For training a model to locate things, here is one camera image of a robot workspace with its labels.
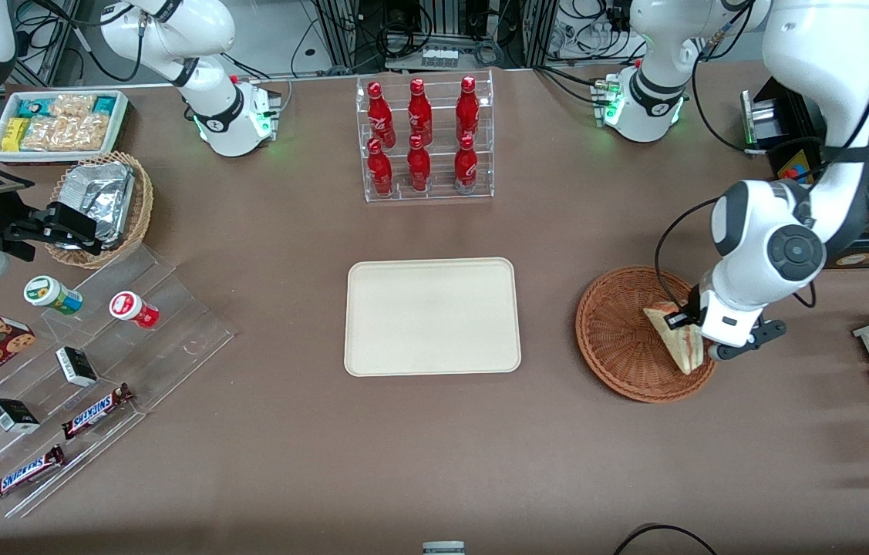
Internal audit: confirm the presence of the triangle sandwich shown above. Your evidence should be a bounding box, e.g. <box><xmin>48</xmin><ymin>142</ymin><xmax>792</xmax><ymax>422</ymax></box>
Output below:
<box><xmin>644</xmin><ymin>301</ymin><xmax>705</xmax><ymax>376</ymax></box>

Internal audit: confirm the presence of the light tan wicker basket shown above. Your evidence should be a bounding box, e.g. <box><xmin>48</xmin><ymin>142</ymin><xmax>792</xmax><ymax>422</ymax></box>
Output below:
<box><xmin>45</xmin><ymin>151</ymin><xmax>154</xmax><ymax>269</ymax></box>

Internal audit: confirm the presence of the brown wicker basket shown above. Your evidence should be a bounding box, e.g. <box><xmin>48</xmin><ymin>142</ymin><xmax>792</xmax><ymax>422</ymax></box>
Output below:
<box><xmin>575</xmin><ymin>266</ymin><xmax>721</xmax><ymax>404</ymax></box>

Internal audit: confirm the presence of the cream plastic tray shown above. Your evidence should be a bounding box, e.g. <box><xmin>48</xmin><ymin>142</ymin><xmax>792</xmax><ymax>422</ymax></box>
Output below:
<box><xmin>344</xmin><ymin>257</ymin><xmax>522</xmax><ymax>378</ymax></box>

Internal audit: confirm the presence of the silver foil package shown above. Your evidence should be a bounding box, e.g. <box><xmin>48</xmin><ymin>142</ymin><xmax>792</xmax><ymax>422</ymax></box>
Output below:
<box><xmin>58</xmin><ymin>162</ymin><xmax>136</xmax><ymax>249</ymax></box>

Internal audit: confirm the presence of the green label white cup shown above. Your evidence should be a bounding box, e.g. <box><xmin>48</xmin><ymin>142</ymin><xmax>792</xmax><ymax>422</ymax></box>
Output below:
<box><xmin>24</xmin><ymin>275</ymin><xmax>84</xmax><ymax>316</ymax></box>

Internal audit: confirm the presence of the yellow snack packet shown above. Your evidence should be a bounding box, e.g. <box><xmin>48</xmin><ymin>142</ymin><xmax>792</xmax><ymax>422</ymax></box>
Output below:
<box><xmin>1</xmin><ymin>117</ymin><xmax>30</xmax><ymax>153</ymax></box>

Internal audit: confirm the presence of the clear cracker snack bag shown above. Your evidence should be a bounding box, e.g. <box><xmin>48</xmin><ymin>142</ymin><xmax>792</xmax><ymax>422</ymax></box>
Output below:
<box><xmin>22</xmin><ymin>117</ymin><xmax>69</xmax><ymax>151</ymax></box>
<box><xmin>51</xmin><ymin>94</ymin><xmax>98</xmax><ymax>119</ymax></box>
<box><xmin>64</xmin><ymin>114</ymin><xmax>109</xmax><ymax>151</ymax></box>

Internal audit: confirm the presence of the red label white cup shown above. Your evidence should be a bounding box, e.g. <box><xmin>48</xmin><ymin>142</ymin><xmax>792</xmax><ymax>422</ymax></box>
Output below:
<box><xmin>109</xmin><ymin>291</ymin><xmax>160</xmax><ymax>330</ymax></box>

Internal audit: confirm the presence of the white rectangular snack bin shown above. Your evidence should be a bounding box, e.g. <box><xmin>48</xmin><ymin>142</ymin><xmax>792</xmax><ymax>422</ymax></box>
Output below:
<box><xmin>0</xmin><ymin>90</ymin><xmax>130</xmax><ymax>165</ymax></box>

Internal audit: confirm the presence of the small black box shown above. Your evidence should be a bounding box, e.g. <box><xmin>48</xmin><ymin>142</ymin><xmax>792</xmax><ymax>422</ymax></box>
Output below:
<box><xmin>55</xmin><ymin>346</ymin><xmax>99</xmax><ymax>388</ymax></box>
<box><xmin>0</xmin><ymin>398</ymin><xmax>42</xmax><ymax>434</ymax></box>

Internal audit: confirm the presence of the clear acrylic step stand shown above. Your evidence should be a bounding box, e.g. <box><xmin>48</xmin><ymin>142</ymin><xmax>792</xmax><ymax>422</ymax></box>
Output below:
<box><xmin>0</xmin><ymin>245</ymin><xmax>237</xmax><ymax>519</ymax></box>

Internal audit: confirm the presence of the snickers chocolate bar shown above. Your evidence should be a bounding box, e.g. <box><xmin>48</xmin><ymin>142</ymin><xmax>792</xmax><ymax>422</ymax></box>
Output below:
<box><xmin>0</xmin><ymin>445</ymin><xmax>66</xmax><ymax>503</ymax></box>
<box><xmin>62</xmin><ymin>383</ymin><xmax>134</xmax><ymax>440</ymax></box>

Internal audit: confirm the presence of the black food warmer appliance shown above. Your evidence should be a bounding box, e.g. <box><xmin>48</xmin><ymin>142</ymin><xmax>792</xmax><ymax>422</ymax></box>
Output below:
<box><xmin>740</xmin><ymin>15</ymin><xmax>869</xmax><ymax>269</ymax></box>

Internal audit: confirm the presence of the grey base connector box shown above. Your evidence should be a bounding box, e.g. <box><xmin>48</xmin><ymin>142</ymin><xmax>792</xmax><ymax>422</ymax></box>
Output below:
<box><xmin>590</xmin><ymin>76</ymin><xmax>621</xmax><ymax>128</ymax></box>
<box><xmin>248</xmin><ymin>83</ymin><xmax>283</xmax><ymax>141</ymax></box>

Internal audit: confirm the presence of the red cola bottle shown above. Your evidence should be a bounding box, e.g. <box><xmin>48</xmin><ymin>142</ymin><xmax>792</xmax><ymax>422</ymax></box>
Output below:
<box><xmin>367</xmin><ymin>137</ymin><xmax>394</xmax><ymax>196</ymax></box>
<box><xmin>454</xmin><ymin>133</ymin><xmax>479</xmax><ymax>192</ymax></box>
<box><xmin>407</xmin><ymin>135</ymin><xmax>432</xmax><ymax>193</ymax></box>
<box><xmin>367</xmin><ymin>82</ymin><xmax>397</xmax><ymax>147</ymax></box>
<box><xmin>408</xmin><ymin>79</ymin><xmax>433</xmax><ymax>143</ymax></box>
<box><xmin>456</xmin><ymin>76</ymin><xmax>480</xmax><ymax>141</ymax></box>

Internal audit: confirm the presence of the clear acrylic bottle rack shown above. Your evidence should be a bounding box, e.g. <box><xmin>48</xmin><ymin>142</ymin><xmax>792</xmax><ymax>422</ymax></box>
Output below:
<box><xmin>355</xmin><ymin>69</ymin><xmax>495</xmax><ymax>204</ymax></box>

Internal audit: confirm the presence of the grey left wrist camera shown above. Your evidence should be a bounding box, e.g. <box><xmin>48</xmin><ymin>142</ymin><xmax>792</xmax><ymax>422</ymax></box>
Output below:
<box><xmin>706</xmin><ymin>318</ymin><xmax>788</xmax><ymax>363</ymax></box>

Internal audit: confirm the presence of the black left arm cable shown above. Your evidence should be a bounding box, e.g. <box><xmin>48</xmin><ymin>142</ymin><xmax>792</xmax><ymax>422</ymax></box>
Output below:
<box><xmin>654</xmin><ymin>8</ymin><xmax>824</xmax><ymax>309</ymax></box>

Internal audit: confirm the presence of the black cable at table edge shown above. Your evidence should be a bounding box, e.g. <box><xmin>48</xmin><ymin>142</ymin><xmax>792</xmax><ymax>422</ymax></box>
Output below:
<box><xmin>614</xmin><ymin>523</ymin><xmax>718</xmax><ymax>555</ymax></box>

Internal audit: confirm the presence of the aluminium frame post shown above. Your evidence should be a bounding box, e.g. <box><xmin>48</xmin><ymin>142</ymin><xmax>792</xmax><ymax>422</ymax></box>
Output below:
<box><xmin>524</xmin><ymin>0</ymin><xmax>558</xmax><ymax>69</ymax></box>
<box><xmin>316</xmin><ymin>0</ymin><xmax>354</xmax><ymax>72</ymax></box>

